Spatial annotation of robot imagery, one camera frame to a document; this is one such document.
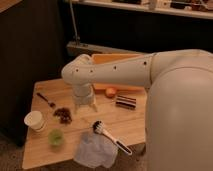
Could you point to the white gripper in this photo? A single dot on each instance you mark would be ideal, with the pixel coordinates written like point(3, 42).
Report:
point(83, 95)

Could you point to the dark metal fork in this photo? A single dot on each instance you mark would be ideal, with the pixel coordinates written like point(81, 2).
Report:
point(51, 104)

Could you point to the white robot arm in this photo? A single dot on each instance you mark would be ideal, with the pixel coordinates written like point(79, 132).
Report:
point(179, 106)

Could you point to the orange plastic bin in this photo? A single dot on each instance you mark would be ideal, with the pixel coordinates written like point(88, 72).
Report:
point(118, 71)

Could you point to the bunch of dark grapes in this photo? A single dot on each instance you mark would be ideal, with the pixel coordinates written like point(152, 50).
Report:
point(64, 115)

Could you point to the white dish brush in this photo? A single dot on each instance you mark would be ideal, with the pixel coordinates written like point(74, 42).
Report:
point(99, 128)

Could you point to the orange fruit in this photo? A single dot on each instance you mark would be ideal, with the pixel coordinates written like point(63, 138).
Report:
point(110, 92)

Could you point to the wooden table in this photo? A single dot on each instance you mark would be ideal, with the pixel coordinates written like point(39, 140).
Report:
point(125, 124)

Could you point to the dark striped box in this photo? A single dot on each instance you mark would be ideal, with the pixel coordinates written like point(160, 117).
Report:
point(125, 102)

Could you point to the green plastic cup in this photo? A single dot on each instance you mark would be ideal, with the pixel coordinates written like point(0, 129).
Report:
point(55, 137)

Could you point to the grey blue cloth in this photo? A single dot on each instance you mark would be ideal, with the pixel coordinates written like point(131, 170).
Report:
point(95, 150)

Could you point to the white paper cup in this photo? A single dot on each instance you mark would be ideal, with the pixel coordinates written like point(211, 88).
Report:
point(35, 120)

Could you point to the metal pole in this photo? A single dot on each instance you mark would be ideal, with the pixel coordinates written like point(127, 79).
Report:
point(76, 35)

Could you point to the white shelf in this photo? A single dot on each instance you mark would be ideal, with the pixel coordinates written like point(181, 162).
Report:
point(202, 9)

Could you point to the grey metal rail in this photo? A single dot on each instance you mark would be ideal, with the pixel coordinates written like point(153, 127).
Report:
point(75, 49)

